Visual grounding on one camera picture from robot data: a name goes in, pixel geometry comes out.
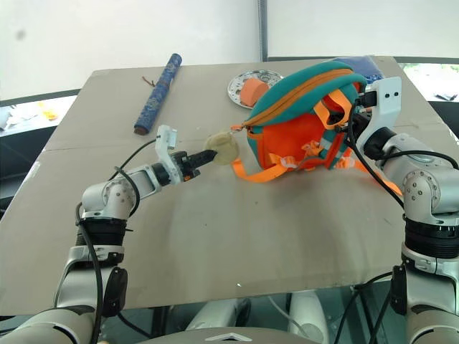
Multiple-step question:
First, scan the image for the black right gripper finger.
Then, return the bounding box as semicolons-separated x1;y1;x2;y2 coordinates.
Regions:
328;111;351;133

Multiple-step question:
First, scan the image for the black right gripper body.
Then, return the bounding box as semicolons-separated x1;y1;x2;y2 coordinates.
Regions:
352;90;378;125

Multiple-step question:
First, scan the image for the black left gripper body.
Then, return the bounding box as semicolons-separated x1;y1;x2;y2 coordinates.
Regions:
174;150;202;182

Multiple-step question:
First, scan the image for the orange and teal backpack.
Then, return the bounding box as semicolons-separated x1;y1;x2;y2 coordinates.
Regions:
230;59;403;197

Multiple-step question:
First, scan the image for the blue patterned cloth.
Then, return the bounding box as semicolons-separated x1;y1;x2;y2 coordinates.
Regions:
335;55;387;85

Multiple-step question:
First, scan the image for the blue patterned rolled scroll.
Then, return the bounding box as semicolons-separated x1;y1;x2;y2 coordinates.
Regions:
133;53;183;136

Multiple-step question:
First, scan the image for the orange cylinder block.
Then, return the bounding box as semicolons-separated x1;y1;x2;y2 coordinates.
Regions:
239;78;270;108

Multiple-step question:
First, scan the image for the silver metal plate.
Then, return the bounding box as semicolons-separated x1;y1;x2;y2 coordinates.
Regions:
227;70;284;108

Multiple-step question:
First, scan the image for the grey metal pole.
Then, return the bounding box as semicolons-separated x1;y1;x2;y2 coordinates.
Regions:
257;0;270;62

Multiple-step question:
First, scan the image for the white rounded robot leg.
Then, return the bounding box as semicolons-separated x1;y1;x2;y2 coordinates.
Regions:
184;297;252;333
288;289;330;341

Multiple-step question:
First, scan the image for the silver robot torso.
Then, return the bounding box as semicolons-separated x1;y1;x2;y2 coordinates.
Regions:
136;325;323;344

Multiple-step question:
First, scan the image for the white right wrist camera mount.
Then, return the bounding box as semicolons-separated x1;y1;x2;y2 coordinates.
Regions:
354;76;403;156

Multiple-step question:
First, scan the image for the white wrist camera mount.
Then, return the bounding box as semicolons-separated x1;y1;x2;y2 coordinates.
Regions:
354;76;403;156
154;125;182;186

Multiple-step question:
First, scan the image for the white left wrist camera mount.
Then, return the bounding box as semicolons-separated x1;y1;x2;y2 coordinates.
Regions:
154;125;182;186

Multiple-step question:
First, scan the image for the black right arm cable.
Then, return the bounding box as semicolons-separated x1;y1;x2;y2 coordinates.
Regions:
344;107;459;212

